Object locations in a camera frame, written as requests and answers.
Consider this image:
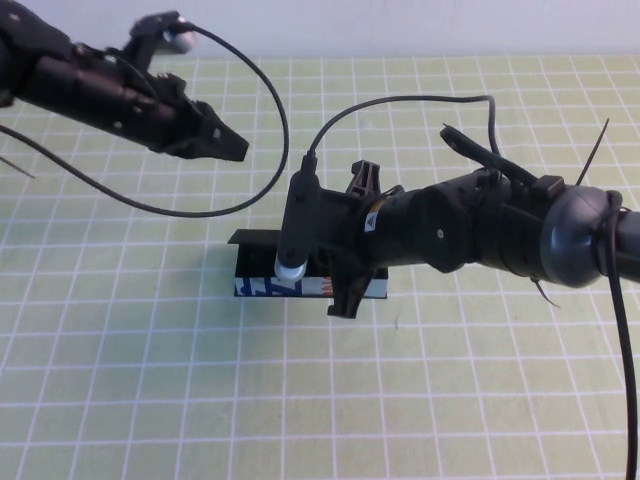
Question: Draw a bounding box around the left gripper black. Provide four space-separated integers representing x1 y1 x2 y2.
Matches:
19 43 250 163

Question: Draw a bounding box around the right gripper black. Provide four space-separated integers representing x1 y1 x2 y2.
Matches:
314 159 427 320

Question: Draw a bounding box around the black printed glasses case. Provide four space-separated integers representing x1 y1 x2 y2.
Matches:
227 228 390 300

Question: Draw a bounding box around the green white checked tablecloth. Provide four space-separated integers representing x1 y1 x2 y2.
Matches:
0 54 640 480

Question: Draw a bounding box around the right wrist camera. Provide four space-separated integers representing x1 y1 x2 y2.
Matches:
274 168 322 282

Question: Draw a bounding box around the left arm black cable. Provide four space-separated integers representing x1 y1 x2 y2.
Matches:
0 22 290 218

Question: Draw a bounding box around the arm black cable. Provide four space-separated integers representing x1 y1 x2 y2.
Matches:
0 22 290 218
301 94 640 480

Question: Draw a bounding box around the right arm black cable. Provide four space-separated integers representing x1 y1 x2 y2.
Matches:
301 94 640 480

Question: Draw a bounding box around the short right arm cable tie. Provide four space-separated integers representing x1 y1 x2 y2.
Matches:
528 274 563 310

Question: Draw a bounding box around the long right arm cable tie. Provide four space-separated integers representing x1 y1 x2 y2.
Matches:
573 117 611 187

